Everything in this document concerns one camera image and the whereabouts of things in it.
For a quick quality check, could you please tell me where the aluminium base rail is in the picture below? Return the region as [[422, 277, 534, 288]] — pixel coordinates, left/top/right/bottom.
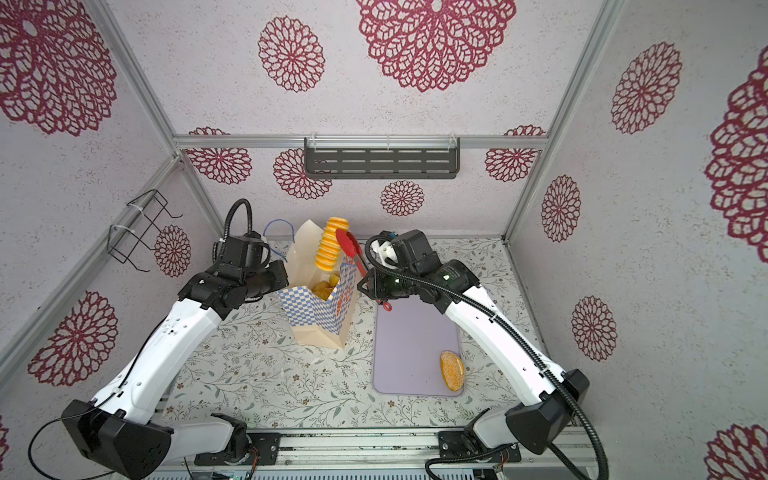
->
[[153, 427, 571, 479]]

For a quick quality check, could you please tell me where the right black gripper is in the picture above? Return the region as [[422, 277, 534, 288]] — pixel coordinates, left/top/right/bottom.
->
[[357, 268, 422, 300]]

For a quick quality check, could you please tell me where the lavender plastic tray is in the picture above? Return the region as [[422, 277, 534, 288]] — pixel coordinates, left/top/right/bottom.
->
[[372, 296, 463, 397]]

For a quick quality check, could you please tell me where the dark grey wall shelf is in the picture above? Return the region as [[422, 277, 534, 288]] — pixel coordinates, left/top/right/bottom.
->
[[303, 137, 461, 180]]

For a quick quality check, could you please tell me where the oval sugared fake bread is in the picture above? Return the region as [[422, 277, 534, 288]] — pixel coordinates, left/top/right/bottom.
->
[[440, 351, 466, 392]]

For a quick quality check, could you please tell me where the blue checkered paper bag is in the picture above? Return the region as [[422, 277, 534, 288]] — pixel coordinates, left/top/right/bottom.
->
[[277, 217, 360, 349]]

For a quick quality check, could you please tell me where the corn topped fake bread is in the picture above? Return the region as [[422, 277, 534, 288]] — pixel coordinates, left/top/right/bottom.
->
[[311, 281, 335, 301]]

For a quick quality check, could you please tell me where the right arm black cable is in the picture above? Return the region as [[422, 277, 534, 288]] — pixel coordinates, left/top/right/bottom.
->
[[364, 233, 610, 480]]

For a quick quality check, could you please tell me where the black wire wall rack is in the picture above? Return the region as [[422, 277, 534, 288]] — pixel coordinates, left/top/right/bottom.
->
[[106, 189, 183, 273]]

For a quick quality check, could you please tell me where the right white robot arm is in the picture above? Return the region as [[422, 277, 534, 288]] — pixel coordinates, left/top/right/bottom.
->
[[358, 230, 590, 454]]

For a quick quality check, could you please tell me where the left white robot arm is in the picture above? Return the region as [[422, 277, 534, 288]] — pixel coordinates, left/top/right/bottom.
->
[[62, 231, 288, 479]]

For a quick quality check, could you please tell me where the braided fake bread loaf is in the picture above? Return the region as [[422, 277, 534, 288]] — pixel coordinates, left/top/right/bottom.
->
[[315, 217, 349, 272]]

